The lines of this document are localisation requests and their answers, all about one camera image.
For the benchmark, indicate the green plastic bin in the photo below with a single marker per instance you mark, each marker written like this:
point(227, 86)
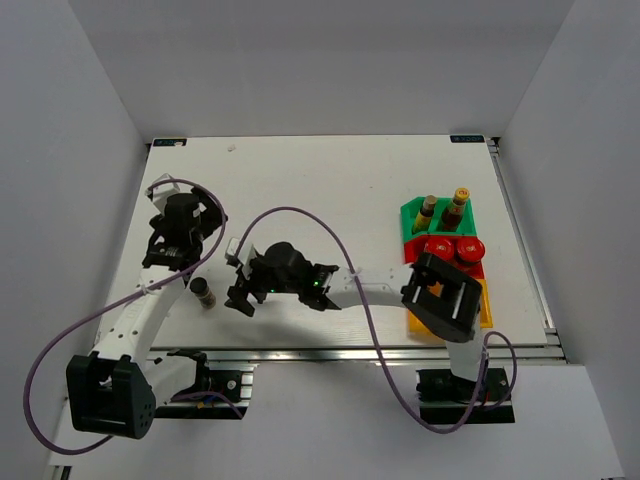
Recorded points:
point(409, 211)

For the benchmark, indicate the aluminium table right rail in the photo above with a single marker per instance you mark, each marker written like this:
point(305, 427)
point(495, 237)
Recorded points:
point(540, 300)

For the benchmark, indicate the right blue table label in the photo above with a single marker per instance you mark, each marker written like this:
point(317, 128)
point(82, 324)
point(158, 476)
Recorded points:
point(465, 139)

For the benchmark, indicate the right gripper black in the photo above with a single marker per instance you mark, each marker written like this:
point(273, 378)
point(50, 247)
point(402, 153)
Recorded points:
point(238, 294)

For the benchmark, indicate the red lid jar front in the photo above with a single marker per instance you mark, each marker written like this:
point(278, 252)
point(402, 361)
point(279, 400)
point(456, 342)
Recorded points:
point(469, 252)

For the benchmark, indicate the blue table label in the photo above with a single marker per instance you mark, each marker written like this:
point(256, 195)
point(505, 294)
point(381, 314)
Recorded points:
point(169, 142)
point(465, 139)

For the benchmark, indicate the red plastic bin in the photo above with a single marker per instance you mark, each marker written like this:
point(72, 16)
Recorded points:
point(414, 248)

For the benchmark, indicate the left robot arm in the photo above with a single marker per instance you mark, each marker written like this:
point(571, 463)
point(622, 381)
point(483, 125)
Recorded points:
point(114, 390)

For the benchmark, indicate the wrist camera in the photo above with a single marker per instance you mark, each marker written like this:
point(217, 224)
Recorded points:
point(161, 189)
point(240, 256)

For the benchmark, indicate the left blue table label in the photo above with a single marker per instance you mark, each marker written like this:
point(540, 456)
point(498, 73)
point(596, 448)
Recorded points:
point(169, 142)

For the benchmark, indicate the black cap spice jar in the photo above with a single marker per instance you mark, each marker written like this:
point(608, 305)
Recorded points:
point(199, 287)

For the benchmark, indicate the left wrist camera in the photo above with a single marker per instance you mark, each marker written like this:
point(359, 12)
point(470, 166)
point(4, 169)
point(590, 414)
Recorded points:
point(161, 189)

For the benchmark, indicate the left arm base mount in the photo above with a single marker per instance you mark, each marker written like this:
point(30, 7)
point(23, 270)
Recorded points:
point(210, 392)

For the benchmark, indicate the red lid jar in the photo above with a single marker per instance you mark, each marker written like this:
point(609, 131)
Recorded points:
point(441, 247)
point(469, 252)

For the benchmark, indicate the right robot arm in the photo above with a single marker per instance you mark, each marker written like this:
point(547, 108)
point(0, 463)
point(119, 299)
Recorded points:
point(442, 298)

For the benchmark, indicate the yellow cap sauce bottle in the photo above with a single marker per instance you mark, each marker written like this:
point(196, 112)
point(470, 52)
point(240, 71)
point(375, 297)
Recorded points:
point(454, 211)

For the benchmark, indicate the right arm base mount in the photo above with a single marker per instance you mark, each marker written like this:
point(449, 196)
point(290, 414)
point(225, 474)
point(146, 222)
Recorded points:
point(444, 398)

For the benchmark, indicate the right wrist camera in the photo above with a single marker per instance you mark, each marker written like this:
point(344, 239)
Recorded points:
point(240, 256)

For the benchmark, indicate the small yellow label bottle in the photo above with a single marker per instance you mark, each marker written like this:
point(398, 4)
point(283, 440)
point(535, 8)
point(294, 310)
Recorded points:
point(425, 214)

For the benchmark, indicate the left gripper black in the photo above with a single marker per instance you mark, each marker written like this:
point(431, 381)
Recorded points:
point(211, 217)

